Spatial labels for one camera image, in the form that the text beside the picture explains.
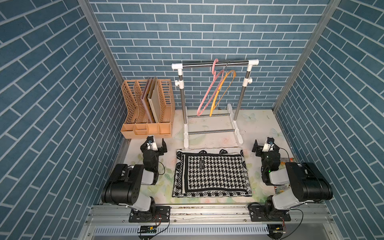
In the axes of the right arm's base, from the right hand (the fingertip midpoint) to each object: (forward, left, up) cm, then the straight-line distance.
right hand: (266, 141), depth 90 cm
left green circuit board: (-48, +62, -12) cm, 79 cm away
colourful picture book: (-6, -13, -10) cm, 17 cm away
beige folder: (+11, +69, +19) cm, 72 cm away
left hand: (-5, +65, +2) cm, 65 cm away
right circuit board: (-43, +1, -12) cm, 45 cm away
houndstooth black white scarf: (-20, +33, -5) cm, 38 cm away
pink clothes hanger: (0, +40, +22) cm, 46 cm away
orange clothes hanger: (+19, +29, +23) cm, 42 cm away
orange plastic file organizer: (+8, +84, -3) cm, 85 cm away
